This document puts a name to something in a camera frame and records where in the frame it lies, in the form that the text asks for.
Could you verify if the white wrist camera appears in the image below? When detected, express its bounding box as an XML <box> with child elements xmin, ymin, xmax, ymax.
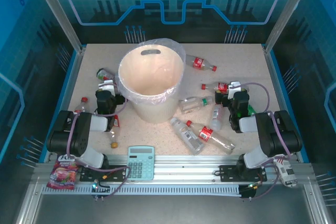
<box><xmin>98</xmin><ymin>79</ymin><xmax>117</xmax><ymax>95</ymax></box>
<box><xmin>227</xmin><ymin>81</ymin><xmax>249</xmax><ymax>99</ymax></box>

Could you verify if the light blue calculator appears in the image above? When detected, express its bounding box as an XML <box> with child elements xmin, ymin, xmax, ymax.
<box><xmin>127</xmin><ymin>145</ymin><xmax>155</xmax><ymax>182</ymax></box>

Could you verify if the clear cola bottle red label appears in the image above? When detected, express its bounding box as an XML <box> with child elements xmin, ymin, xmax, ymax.
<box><xmin>201</xmin><ymin>82</ymin><xmax>232</xmax><ymax>94</ymax></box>
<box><xmin>185</xmin><ymin>54</ymin><xmax>218</xmax><ymax>72</ymax></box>

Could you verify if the clear bottle green label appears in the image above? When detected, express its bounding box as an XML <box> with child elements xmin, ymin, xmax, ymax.
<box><xmin>96</xmin><ymin>68</ymin><xmax>117</xmax><ymax>82</ymax></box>

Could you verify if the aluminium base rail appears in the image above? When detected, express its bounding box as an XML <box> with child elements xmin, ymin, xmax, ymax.
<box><xmin>34</xmin><ymin>154</ymin><xmax>314</xmax><ymax>183</ymax></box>

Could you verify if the white plastic bin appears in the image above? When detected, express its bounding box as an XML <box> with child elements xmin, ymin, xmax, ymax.
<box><xmin>118</xmin><ymin>39</ymin><xmax>185</xmax><ymax>125</ymax></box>

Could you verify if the clear bottle green cap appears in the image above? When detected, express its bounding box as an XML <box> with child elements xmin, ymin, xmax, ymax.
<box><xmin>179</xmin><ymin>96</ymin><xmax>214</xmax><ymax>115</ymax></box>

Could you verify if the aluminium frame post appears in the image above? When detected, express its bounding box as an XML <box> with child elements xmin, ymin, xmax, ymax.
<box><xmin>263</xmin><ymin>0</ymin><xmax>317</xmax><ymax>55</ymax></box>
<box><xmin>28</xmin><ymin>0</ymin><xmax>87</xmax><ymax>54</ymax></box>

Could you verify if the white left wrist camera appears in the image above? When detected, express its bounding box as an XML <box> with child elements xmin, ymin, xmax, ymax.
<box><xmin>98</xmin><ymin>79</ymin><xmax>117</xmax><ymax>95</ymax></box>

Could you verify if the small white plastic bottle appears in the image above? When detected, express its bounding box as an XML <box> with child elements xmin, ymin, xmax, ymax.
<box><xmin>209</xmin><ymin>104</ymin><xmax>224</xmax><ymax>132</ymax></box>

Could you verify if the black cable junction box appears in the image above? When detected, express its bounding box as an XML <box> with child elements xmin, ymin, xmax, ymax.
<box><xmin>240</xmin><ymin>182</ymin><xmax>263</xmax><ymax>201</ymax></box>
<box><xmin>90</xmin><ymin>179</ymin><xmax>111</xmax><ymax>201</ymax></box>

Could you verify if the white device bottom right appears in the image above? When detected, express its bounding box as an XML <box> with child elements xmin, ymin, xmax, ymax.
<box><xmin>274</xmin><ymin>155</ymin><xmax>299</xmax><ymax>188</ymax></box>

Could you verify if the clear bottle yellow cap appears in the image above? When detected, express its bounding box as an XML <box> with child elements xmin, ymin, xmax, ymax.
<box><xmin>108</xmin><ymin>115</ymin><xmax>122</xmax><ymax>148</ymax></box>

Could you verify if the white slotted cable duct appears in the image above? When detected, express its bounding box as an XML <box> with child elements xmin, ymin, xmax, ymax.
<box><xmin>41</xmin><ymin>183</ymin><xmax>242</xmax><ymax>196</ymax></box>

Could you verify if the large cola bottle red label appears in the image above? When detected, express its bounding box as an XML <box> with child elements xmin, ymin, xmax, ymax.
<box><xmin>186</xmin><ymin>120</ymin><xmax>236</xmax><ymax>155</ymax></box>

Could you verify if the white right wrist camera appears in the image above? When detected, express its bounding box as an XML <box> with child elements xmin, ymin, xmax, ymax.
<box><xmin>227</xmin><ymin>81</ymin><xmax>249</xmax><ymax>99</ymax></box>

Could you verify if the clear bottle white label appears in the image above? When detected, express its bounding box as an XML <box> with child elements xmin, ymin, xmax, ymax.
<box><xmin>170</xmin><ymin>117</ymin><xmax>206</xmax><ymax>156</ymax></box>

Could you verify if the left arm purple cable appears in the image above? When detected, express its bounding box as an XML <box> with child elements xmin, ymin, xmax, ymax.
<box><xmin>65</xmin><ymin>82</ymin><xmax>132</xmax><ymax>200</ymax></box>

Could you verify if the red berry snack packet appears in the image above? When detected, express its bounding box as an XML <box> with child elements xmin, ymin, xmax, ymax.
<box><xmin>46</xmin><ymin>155</ymin><xmax>81</xmax><ymax>190</ymax></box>

